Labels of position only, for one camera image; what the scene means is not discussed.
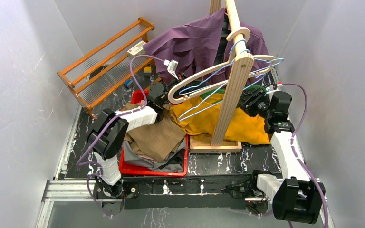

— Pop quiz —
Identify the orange wooden shoe rack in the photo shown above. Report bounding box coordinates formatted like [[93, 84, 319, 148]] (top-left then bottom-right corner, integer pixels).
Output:
[[57, 17, 155, 118]]

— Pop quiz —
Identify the khaki tan garment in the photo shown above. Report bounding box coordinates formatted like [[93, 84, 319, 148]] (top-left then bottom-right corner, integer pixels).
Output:
[[123, 104, 186, 164]]

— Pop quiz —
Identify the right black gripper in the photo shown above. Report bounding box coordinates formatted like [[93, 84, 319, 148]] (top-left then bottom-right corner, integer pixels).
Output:
[[233, 87, 273, 119]]

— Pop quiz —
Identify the pink ruffled garment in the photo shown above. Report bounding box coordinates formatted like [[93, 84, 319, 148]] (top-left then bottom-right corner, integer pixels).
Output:
[[138, 154, 158, 163]]

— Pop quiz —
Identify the red plastic tray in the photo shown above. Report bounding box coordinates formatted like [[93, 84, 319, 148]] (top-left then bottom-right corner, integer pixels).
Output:
[[119, 89, 190, 178]]

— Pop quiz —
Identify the wooden clothes rack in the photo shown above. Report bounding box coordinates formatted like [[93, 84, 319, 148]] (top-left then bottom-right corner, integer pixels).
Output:
[[189, 0, 254, 153]]

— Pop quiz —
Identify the small blue object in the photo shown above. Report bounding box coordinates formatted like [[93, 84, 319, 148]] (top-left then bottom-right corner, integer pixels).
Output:
[[123, 79, 133, 90]]

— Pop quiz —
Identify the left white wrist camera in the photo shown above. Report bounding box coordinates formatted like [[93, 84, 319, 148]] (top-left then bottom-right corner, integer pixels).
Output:
[[163, 60, 179, 80]]

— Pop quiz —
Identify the grey pleated skirt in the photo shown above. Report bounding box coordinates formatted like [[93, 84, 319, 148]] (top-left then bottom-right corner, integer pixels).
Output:
[[123, 138, 188, 174]]

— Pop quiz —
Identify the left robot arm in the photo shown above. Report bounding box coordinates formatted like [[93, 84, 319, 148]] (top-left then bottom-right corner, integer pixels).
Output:
[[87, 82, 187, 198]]

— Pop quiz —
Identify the black metal base frame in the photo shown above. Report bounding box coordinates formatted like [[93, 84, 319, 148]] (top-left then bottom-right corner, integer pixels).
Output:
[[42, 171, 328, 218]]

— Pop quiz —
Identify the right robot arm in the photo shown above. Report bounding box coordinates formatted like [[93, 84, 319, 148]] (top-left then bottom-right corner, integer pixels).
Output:
[[239, 88, 325, 224]]

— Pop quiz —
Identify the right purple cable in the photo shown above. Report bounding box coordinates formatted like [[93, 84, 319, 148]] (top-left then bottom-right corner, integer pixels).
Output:
[[280, 82, 329, 228]]

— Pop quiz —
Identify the purple garment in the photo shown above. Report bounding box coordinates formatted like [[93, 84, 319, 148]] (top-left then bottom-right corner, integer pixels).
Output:
[[143, 8, 269, 87]]

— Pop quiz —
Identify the mustard yellow garment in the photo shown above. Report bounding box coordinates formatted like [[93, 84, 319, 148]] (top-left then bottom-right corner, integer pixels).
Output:
[[170, 93, 270, 145]]

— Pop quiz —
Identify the purple cable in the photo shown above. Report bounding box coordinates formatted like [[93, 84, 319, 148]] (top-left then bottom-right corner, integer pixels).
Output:
[[280, 82, 329, 228], [76, 54, 171, 218]]

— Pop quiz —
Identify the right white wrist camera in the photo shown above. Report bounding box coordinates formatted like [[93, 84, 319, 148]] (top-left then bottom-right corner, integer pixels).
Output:
[[266, 82, 283, 95]]

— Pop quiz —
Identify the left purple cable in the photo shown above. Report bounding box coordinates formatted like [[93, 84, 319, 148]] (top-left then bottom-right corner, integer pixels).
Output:
[[76, 54, 171, 218]]

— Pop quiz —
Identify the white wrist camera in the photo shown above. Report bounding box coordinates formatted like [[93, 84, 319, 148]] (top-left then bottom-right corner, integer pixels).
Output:
[[163, 60, 179, 80], [266, 82, 283, 95]]

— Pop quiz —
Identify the small yellow black object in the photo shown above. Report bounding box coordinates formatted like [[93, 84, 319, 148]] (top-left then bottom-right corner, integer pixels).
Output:
[[143, 66, 152, 75]]

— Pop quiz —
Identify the small white box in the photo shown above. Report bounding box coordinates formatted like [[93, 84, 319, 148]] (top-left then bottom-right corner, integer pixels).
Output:
[[127, 40, 146, 58]]

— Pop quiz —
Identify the green hanger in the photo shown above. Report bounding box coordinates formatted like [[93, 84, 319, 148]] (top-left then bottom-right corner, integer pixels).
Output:
[[200, 85, 267, 100]]

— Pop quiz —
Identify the beige plastic hanger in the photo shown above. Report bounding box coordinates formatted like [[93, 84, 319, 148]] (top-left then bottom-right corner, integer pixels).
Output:
[[167, 27, 283, 104]]

